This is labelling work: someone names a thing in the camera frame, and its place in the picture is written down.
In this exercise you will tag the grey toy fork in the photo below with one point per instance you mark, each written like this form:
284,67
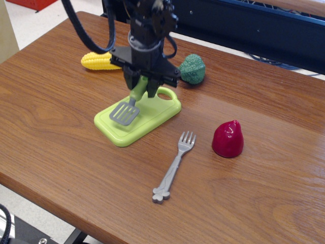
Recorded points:
185,144

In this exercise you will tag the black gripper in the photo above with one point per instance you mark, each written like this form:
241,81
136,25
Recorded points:
137,59

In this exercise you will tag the dark blue metal frame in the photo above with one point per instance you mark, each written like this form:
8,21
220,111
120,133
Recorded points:
262,29

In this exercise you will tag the green grey toy spatula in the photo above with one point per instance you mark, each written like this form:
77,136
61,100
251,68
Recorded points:
125,112

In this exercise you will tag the yellow toy corn cob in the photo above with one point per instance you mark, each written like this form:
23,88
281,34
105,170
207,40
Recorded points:
94,61

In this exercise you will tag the green toy broccoli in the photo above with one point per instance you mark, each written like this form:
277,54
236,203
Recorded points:
192,69

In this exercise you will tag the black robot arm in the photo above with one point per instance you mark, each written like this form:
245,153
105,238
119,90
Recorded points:
150,45

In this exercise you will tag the red toy strawberry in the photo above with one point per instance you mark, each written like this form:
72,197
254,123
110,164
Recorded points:
228,139

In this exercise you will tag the red box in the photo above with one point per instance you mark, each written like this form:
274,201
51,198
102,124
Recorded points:
37,5

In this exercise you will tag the lime green cutting board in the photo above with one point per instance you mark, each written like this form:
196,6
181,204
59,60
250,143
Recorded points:
153,112

